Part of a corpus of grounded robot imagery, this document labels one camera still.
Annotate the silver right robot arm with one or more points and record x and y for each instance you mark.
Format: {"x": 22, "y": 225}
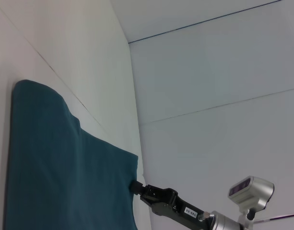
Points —
{"x": 228, "y": 221}

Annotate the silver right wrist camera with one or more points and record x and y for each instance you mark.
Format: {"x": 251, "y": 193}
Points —
{"x": 252, "y": 192}

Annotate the teal t-shirt with FREE print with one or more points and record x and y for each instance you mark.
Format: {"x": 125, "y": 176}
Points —
{"x": 65, "y": 167}

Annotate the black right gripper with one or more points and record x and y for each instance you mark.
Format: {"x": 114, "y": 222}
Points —
{"x": 175, "y": 206}

